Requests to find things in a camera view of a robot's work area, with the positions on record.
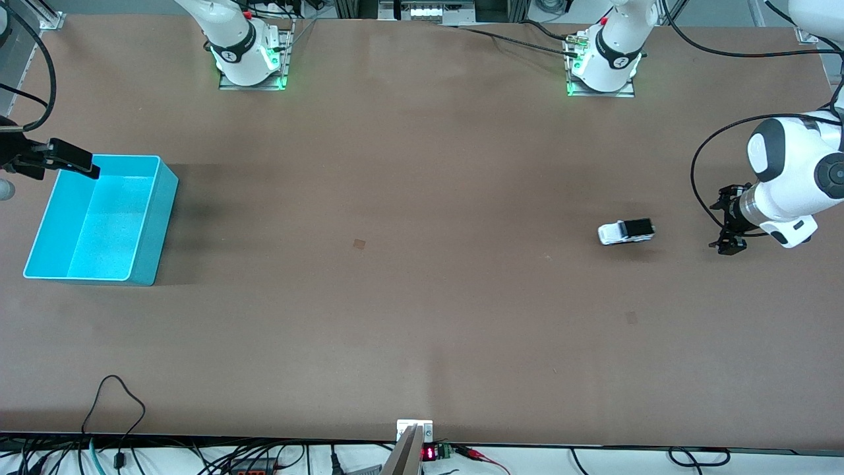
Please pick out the green terminal block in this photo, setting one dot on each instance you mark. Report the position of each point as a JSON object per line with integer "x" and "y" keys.
{"x": 444, "y": 452}

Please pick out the aluminium frame profile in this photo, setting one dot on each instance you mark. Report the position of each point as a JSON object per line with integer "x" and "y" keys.
{"x": 806, "y": 36}
{"x": 49, "y": 16}

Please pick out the teal plastic storage bin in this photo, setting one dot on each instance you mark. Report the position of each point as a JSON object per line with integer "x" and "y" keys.
{"x": 105, "y": 224}

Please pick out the white jeep toy black roof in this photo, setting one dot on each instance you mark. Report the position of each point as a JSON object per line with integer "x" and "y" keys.
{"x": 613, "y": 232}

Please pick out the white metal bracket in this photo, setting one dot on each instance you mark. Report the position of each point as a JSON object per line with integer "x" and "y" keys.
{"x": 403, "y": 425}

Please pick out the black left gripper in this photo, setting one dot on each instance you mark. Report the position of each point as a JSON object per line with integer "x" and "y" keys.
{"x": 730, "y": 218}

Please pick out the black power plug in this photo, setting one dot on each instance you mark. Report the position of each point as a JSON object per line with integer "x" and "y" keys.
{"x": 334, "y": 462}

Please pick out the grey metal mount bar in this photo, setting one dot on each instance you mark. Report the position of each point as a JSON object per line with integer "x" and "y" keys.
{"x": 403, "y": 458}

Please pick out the red LED display module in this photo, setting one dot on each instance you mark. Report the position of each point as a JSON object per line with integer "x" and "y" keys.
{"x": 428, "y": 454}

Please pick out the metal box with lights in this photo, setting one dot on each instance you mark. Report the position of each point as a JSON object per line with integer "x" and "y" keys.
{"x": 428, "y": 12}

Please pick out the red power strip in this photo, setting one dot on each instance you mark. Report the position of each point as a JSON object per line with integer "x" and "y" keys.
{"x": 250, "y": 472}

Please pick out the grey metal side rail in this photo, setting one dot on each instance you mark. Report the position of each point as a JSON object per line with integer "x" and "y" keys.
{"x": 13, "y": 59}

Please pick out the grey power adapter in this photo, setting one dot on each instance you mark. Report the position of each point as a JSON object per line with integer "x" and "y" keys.
{"x": 366, "y": 471}

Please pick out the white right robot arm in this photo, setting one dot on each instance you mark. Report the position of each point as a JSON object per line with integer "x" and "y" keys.
{"x": 231, "y": 33}

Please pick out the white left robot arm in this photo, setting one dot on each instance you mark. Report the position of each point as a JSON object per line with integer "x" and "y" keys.
{"x": 791, "y": 171}

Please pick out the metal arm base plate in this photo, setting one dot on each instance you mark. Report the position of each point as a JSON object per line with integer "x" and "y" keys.
{"x": 620, "y": 94}
{"x": 277, "y": 87}

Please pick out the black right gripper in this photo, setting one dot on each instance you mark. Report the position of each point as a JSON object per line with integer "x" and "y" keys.
{"x": 14, "y": 156}

